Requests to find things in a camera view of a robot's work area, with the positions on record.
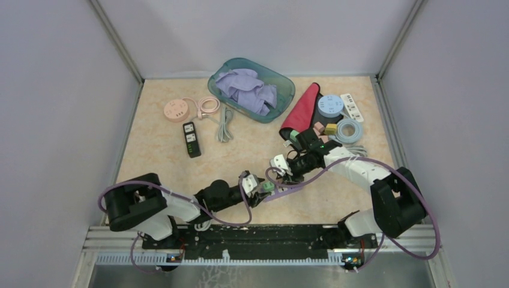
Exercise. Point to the pink plug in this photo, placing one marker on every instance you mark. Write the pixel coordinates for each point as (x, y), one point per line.
(318, 128)
(324, 138)

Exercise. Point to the blue round power socket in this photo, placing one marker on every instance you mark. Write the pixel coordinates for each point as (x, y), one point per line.
(330, 106)

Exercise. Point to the purple power strip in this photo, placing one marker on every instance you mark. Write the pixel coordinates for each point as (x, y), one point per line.
(279, 192)

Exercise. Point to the purple cloth in basin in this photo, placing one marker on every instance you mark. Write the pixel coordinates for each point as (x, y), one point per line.
(243, 87)

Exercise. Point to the pink round power socket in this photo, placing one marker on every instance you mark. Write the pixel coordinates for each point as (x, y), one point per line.
(176, 110)

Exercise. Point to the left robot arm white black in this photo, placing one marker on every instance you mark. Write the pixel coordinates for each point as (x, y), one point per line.
(144, 205)

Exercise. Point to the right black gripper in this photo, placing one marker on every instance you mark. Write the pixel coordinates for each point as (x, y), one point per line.
(295, 176)

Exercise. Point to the black power strip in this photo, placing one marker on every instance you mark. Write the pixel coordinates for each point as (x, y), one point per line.
(191, 140)

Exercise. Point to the white power strip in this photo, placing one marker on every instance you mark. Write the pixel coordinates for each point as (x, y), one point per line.
(351, 108)

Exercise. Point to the teal plastic basin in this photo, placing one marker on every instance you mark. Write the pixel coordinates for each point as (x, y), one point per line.
(285, 88)

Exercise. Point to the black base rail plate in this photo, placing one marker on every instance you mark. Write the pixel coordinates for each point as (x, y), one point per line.
(258, 242)

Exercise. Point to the green plug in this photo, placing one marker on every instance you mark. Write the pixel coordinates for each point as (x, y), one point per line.
(268, 187)
(293, 136)

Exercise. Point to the yellow plug adapter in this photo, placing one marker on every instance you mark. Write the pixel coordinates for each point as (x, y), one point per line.
(330, 129)

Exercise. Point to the red and grey cloth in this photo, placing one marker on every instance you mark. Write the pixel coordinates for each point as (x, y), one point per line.
(305, 113)

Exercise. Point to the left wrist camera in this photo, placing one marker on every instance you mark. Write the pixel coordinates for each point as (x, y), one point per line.
(250, 184)

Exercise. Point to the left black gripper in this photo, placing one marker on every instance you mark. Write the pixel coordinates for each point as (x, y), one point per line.
(254, 201)

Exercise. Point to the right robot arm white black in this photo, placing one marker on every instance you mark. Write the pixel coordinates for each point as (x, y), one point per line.
(395, 205)

